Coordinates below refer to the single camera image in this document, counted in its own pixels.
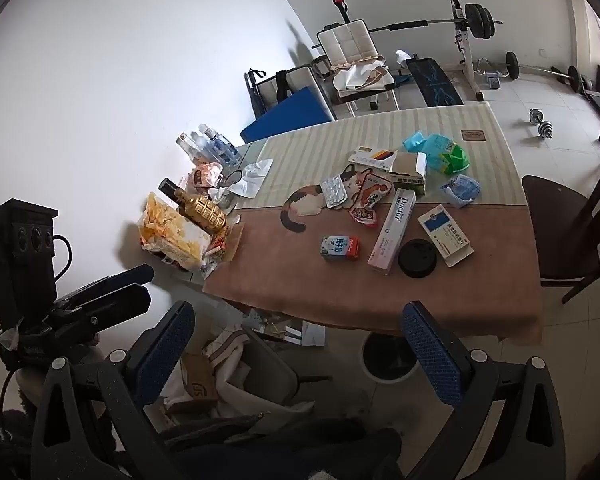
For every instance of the small blue red carton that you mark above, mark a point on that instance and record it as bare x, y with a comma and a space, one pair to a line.
339, 249

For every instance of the white green open box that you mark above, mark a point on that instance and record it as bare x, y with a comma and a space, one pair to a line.
407, 170

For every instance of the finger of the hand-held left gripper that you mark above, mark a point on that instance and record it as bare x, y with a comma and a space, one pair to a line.
120, 280
125, 305

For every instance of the white pink toothpaste box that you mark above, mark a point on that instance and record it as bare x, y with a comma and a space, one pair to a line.
392, 230

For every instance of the clear plastic water bottle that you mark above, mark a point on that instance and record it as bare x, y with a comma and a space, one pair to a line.
207, 147
225, 149

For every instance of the white round trash bin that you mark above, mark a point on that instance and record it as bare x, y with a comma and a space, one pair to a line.
385, 360

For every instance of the gold bottle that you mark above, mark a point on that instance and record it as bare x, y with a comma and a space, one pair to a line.
202, 210

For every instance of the black round lid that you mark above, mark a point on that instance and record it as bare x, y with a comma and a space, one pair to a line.
417, 259

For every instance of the green and blue carton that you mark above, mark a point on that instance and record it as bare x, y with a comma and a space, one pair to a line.
445, 156

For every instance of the blue white medicine box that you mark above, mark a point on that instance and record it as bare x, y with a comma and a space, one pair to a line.
442, 232

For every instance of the brown square coaster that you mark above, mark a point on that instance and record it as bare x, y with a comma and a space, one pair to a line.
473, 135

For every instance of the clear glass bottle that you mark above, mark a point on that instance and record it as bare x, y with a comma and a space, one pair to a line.
187, 146

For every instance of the barbell with black plates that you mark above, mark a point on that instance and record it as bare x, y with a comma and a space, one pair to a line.
480, 21

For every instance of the red brown cardboard packet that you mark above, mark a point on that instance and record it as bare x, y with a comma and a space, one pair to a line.
225, 245

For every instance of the blue foam mat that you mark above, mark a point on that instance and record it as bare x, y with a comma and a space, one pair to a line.
290, 115

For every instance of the striped brown cat tablecloth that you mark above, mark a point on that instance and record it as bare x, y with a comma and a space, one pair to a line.
305, 270

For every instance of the brown printed cardboard piece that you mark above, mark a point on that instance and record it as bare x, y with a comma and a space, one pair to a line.
200, 380

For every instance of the white weight rack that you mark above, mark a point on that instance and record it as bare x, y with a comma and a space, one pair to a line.
462, 35

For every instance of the teal plastic packet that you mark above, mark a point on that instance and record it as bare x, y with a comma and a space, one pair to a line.
414, 141

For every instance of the white grey chair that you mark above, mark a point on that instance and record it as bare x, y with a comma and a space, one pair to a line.
265, 370

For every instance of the white crumpled tissue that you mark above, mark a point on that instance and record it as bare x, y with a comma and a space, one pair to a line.
252, 175

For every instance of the orange striped flat box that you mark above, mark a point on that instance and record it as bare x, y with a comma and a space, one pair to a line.
375, 156

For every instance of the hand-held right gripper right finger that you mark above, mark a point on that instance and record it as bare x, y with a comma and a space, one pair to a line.
430, 355

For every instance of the brown wooden chair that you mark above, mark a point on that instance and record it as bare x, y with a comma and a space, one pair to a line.
555, 225

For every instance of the yellow snack bag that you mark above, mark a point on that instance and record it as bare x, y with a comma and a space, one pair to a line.
172, 232

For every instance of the white padded chair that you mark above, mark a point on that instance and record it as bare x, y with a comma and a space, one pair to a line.
347, 42

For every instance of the curl bar with plates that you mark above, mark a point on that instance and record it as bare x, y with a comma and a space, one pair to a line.
512, 65

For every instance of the red snack packet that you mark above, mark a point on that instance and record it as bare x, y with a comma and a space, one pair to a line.
367, 200

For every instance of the scattered white papers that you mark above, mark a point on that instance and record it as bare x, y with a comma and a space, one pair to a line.
305, 332

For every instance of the chrome dumbbell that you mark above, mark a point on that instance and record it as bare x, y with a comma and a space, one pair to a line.
541, 124

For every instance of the white brown cloth bag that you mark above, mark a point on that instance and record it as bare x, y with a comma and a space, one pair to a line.
360, 77

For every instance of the dark monitor screen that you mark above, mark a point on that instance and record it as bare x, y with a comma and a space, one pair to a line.
435, 82

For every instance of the orange white food packet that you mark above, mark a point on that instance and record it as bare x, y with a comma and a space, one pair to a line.
207, 175

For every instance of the silver blister pack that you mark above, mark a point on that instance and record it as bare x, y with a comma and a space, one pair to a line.
335, 190

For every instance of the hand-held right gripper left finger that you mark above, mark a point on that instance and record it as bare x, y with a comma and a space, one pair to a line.
162, 350

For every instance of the blue face mask packet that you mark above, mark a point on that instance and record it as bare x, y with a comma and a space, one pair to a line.
461, 190

